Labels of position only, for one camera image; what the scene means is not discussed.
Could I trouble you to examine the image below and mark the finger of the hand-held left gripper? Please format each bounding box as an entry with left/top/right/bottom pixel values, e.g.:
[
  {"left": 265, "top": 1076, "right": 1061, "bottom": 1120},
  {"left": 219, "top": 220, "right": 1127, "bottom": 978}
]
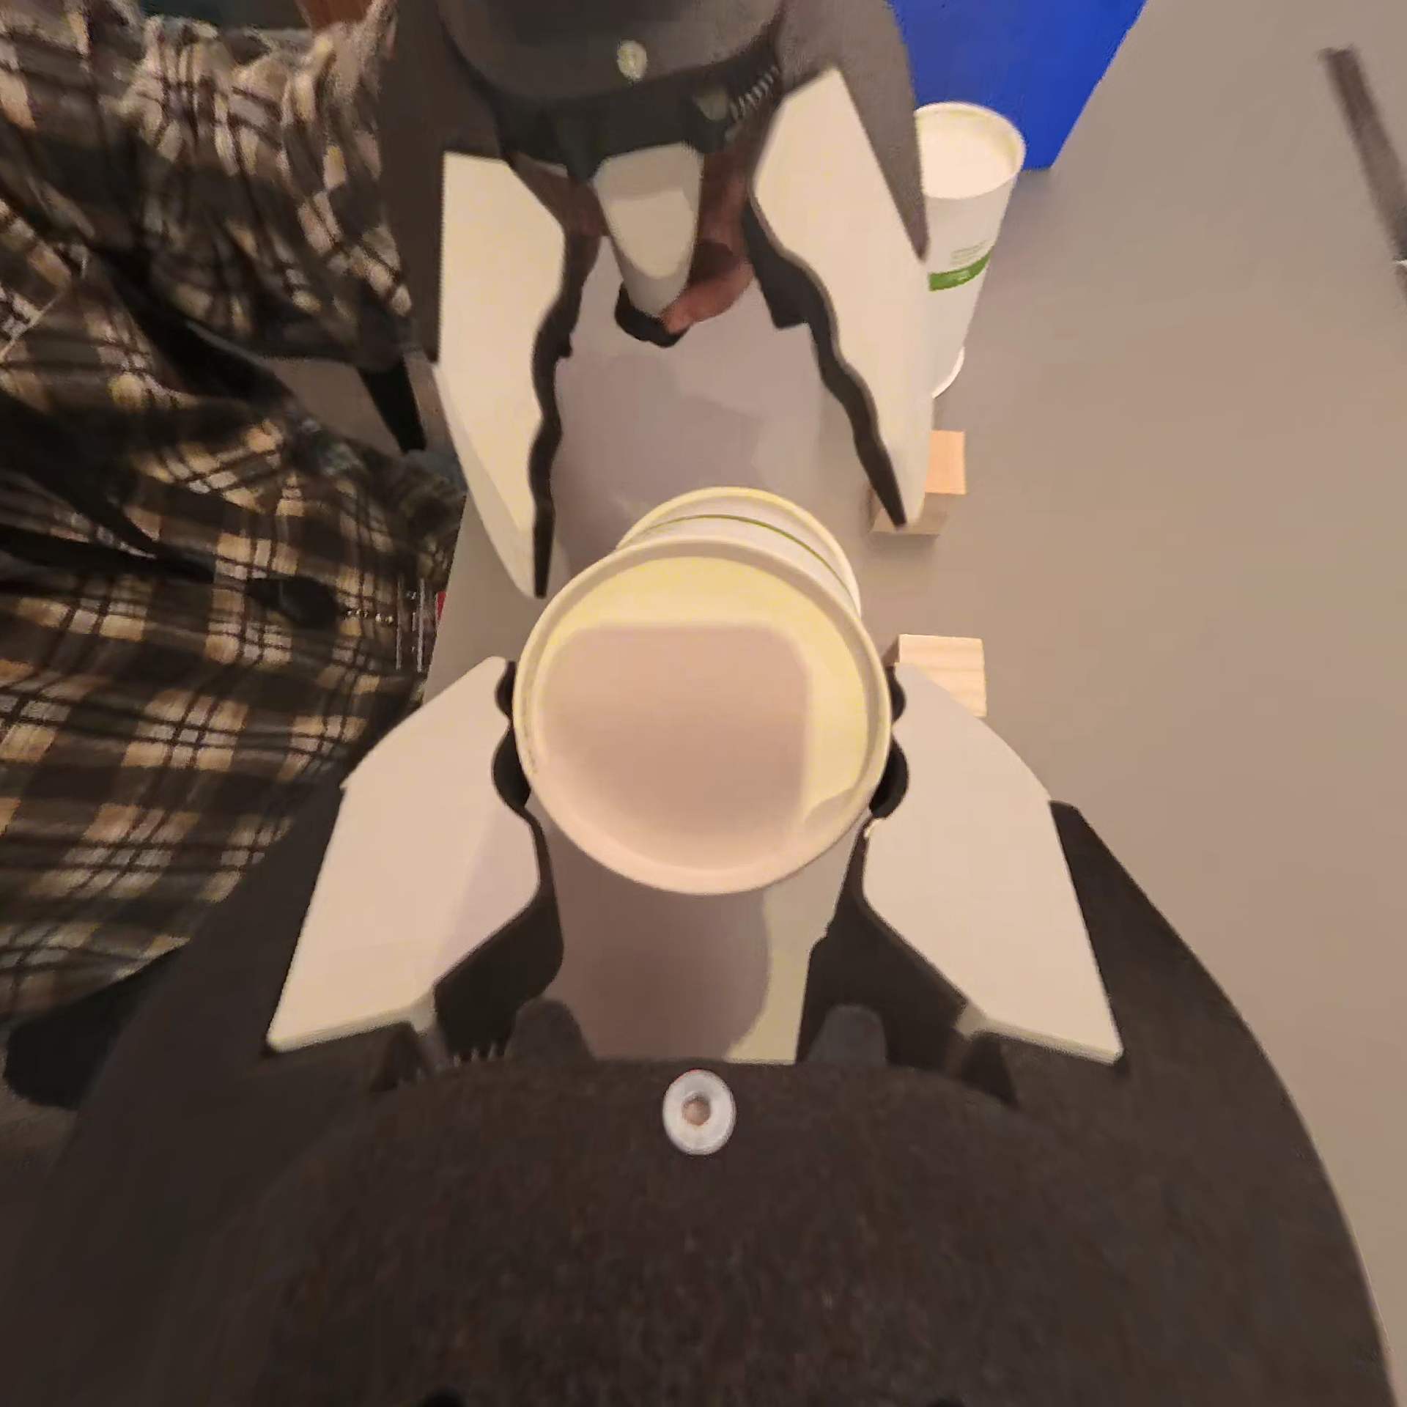
[
  {"left": 433, "top": 152, "right": 600, "bottom": 602},
  {"left": 741, "top": 68, "right": 937, "bottom": 530}
]

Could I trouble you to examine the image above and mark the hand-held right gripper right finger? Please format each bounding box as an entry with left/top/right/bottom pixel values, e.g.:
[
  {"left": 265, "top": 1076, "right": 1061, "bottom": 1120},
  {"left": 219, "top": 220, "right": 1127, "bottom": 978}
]
[{"left": 795, "top": 663, "right": 1125, "bottom": 1066}]

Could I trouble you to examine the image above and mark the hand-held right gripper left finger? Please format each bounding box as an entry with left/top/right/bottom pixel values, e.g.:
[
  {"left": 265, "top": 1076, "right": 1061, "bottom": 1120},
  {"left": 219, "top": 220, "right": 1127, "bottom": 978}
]
[{"left": 265, "top": 657, "right": 567, "bottom": 1056}]

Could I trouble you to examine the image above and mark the white green-banded paper cup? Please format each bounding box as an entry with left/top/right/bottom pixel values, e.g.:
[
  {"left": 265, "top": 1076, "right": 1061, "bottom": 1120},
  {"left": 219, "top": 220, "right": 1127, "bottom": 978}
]
[
  {"left": 511, "top": 486, "right": 894, "bottom": 898},
  {"left": 911, "top": 102, "right": 1027, "bottom": 401}
]

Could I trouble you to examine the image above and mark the wooden cube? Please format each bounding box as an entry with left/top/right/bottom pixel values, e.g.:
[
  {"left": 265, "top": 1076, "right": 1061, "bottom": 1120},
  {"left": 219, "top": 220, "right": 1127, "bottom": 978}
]
[
  {"left": 867, "top": 431, "right": 968, "bottom": 538},
  {"left": 885, "top": 634, "right": 987, "bottom": 719}
]

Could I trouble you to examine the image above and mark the blue plastic bin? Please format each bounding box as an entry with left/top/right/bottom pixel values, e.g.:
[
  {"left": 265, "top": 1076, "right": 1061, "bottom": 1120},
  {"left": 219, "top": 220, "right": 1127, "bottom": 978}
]
[{"left": 888, "top": 0, "right": 1147, "bottom": 172}]

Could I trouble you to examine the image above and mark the person's left forearm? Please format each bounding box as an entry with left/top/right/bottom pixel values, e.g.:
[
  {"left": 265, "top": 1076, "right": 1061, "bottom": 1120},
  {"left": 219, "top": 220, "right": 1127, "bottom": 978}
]
[{"left": 0, "top": 0, "right": 419, "bottom": 366}]

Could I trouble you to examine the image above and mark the person's left hand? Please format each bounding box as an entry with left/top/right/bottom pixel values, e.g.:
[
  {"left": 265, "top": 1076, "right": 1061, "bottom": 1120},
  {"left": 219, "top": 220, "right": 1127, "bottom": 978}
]
[{"left": 656, "top": 149, "right": 762, "bottom": 335}]

